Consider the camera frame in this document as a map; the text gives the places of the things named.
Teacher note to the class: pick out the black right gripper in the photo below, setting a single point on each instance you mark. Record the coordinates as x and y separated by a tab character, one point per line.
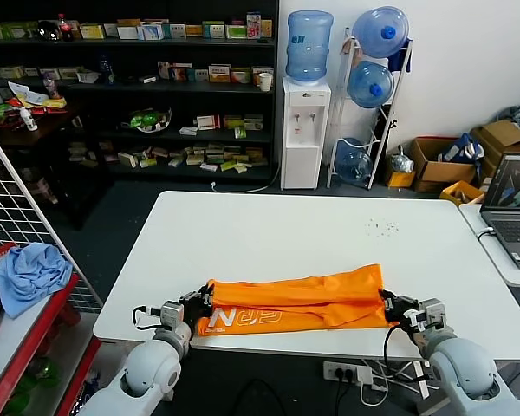
403	312

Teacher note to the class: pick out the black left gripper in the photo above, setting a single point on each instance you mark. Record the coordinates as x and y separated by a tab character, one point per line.
195	310

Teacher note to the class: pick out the orange t-shirt with white print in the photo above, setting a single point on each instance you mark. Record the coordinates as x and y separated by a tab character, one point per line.
294	299

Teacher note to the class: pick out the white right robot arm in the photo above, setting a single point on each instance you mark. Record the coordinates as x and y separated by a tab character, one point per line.
463	372

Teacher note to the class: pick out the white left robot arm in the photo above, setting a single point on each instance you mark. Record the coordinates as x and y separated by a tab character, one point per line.
147	372

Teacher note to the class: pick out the white power strip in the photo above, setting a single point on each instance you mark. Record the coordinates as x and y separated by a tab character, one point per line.
342	372

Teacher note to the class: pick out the large white table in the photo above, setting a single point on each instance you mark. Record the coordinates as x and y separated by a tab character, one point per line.
286	234

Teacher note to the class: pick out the yellow carton box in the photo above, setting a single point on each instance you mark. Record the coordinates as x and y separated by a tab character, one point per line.
401	178

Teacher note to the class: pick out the small yellow open box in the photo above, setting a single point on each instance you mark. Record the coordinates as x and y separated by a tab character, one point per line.
453	190

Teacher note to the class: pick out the green yellow medicine box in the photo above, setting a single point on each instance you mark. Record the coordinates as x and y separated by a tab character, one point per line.
233	121
229	166

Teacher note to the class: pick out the grey open laptop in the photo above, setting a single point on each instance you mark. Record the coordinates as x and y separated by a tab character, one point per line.
511	229

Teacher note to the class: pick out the cardboard box with red rim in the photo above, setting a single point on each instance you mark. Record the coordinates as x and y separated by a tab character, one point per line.
442	173

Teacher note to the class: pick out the silver foil bag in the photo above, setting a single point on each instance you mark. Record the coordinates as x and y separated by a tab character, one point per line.
402	162

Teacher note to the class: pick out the blue water jug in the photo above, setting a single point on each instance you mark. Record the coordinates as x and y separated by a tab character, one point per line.
379	30
307	47
353	164
368	84

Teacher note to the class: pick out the blue snack package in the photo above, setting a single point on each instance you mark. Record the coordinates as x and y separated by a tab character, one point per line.
84	390

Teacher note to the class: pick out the white metal jug rack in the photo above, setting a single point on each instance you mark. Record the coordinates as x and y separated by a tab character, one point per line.
380	151

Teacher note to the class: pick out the white water dispenser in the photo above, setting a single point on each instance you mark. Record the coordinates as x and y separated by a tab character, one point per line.
301	164

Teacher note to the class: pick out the flat white box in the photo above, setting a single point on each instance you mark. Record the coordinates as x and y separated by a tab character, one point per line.
189	131
148	79

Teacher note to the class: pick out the small green box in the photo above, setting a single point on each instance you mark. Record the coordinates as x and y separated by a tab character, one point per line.
240	133

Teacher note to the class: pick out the blue bag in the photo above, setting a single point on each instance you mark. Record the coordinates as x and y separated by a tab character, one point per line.
457	149

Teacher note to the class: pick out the light blue crumpled cloth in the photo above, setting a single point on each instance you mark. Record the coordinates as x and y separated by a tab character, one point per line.
30	277

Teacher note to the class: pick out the red white medicine box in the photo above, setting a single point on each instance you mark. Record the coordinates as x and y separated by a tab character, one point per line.
207	122

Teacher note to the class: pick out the green plastic bottle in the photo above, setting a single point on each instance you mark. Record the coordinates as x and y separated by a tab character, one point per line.
43	372

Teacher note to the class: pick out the red white shelf cart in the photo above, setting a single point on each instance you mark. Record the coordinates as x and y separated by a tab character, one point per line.
26	323

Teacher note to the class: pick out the black shelving unit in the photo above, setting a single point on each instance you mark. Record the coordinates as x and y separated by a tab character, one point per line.
275	130

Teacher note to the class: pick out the bowl with green fruit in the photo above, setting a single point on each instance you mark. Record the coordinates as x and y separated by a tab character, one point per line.
147	119

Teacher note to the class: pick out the plain brown cardboard box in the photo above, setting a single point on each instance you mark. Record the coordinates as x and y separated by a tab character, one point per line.
502	134

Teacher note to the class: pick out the teal white medicine box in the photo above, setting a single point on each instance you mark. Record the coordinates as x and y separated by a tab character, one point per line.
191	76

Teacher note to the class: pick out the yellow orange medicine box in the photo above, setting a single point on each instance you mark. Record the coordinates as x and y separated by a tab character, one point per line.
219	74

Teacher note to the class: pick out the white paper cup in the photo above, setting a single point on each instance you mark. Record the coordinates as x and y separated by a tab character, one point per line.
265	82

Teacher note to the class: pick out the orange white medicine box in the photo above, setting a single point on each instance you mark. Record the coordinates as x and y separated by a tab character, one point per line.
241	76

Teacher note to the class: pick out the pink white medicine box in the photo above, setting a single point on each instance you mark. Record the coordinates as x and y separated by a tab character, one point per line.
164	71

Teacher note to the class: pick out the yellow white medicine box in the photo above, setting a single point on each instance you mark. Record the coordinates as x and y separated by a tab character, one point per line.
11	72
91	31
255	70

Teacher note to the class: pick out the dark blue hanging cloth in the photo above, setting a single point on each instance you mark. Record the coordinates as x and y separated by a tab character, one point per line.
405	60

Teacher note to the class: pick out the small white bottle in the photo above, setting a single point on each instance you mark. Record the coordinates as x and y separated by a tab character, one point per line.
29	121

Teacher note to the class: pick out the open white box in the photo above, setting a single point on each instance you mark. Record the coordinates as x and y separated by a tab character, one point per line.
88	77

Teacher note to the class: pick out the blue drink bottle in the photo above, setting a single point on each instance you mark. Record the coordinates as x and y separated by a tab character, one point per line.
105	67

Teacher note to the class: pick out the dark wooden table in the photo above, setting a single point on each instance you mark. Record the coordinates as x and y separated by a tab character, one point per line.
8	134

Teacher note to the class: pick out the purple drink bottle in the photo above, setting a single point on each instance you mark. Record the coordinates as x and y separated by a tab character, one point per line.
51	86

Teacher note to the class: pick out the yellow white paper packets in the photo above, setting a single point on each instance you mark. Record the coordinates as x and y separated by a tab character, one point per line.
30	97

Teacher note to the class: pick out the blue white medicine box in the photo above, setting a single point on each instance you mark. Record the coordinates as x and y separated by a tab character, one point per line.
151	32

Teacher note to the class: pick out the green plastic bag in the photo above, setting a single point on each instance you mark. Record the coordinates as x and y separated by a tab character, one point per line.
2	110

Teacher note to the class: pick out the tall pink blue box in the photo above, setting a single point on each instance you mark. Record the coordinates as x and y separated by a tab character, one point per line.
254	26

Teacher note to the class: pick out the cola bottle red label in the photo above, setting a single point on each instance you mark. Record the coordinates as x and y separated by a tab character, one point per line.
63	30

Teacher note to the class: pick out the shiny dark round bowl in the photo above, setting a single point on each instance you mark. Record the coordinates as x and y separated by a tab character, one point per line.
47	31

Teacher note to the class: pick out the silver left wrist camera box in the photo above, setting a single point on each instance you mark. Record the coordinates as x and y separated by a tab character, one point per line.
172	313

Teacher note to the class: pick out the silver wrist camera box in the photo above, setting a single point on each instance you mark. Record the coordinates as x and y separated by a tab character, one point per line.
433	310
172	313

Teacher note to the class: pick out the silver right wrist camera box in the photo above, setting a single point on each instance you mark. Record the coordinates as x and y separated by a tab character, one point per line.
433	310

